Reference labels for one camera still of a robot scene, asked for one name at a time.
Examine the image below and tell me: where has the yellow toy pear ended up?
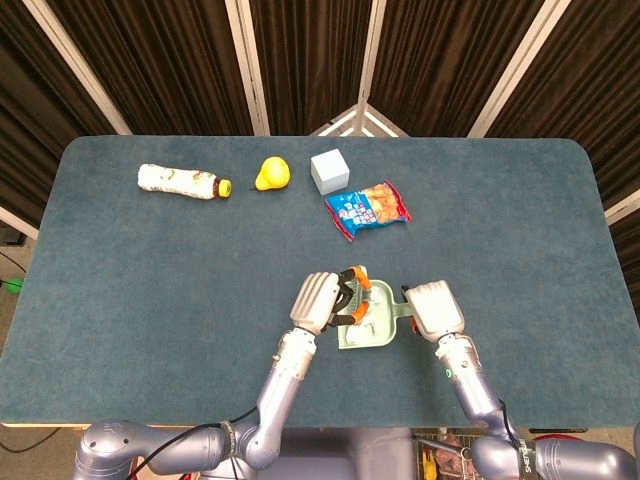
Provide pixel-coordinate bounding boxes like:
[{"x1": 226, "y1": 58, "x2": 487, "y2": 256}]
[{"x1": 249, "y1": 156, "x2": 292, "y2": 193}]

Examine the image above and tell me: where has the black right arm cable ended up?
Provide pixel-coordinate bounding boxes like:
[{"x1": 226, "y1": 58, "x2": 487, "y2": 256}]
[{"x1": 497, "y1": 397, "x2": 526, "y2": 446}]

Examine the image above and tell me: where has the light green dustpan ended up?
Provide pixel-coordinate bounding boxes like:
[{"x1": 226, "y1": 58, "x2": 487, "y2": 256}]
[{"x1": 335, "y1": 279, "x2": 416, "y2": 351}]

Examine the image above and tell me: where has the teal felt table mat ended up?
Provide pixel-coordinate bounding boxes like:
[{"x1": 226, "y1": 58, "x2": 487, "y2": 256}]
[{"x1": 0, "y1": 134, "x2": 640, "y2": 429}]

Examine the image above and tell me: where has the white labelled drink bottle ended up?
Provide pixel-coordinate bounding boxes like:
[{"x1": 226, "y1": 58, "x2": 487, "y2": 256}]
[{"x1": 137, "y1": 162, "x2": 233, "y2": 201}]

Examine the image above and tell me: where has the wire shopping cart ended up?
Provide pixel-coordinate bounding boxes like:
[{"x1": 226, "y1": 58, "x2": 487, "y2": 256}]
[{"x1": 412, "y1": 427, "x2": 481, "y2": 480}]

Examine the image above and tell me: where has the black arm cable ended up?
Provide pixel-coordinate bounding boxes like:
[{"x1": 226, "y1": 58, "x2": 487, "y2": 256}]
[
  {"x1": 497, "y1": 397, "x2": 526, "y2": 446},
  {"x1": 127, "y1": 407, "x2": 259, "y2": 480}
]

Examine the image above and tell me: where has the black printed arm strap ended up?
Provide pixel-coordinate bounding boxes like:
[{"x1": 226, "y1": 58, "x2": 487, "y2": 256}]
[{"x1": 514, "y1": 437, "x2": 536, "y2": 476}]

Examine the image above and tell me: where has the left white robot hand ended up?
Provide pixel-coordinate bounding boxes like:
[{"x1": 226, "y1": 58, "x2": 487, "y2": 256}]
[{"x1": 289, "y1": 266, "x2": 374, "y2": 336}]

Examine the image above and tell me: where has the pale blue foam cube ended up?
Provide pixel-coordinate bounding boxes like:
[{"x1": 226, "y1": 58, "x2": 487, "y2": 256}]
[{"x1": 309, "y1": 147, "x2": 350, "y2": 195}]

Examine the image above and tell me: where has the brown curtain partition screen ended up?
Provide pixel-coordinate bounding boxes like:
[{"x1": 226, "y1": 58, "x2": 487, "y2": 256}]
[{"x1": 0, "y1": 0, "x2": 640, "y2": 241}]

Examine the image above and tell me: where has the lilac robot torso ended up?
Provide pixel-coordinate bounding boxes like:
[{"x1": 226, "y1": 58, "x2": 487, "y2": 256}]
[{"x1": 279, "y1": 427, "x2": 416, "y2": 480}]

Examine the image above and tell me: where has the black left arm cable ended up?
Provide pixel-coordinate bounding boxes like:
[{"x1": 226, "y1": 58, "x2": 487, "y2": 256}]
[{"x1": 127, "y1": 407, "x2": 259, "y2": 480}]

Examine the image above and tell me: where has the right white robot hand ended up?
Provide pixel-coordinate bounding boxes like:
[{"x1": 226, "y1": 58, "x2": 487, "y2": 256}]
[{"x1": 399, "y1": 280, "x2": 466, "y2": 337}]

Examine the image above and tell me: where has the blue red snack bag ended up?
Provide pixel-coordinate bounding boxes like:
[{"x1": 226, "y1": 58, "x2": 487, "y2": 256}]
[{"x1": 324, "y1": 179, "x2": 413, "y2": 244}]

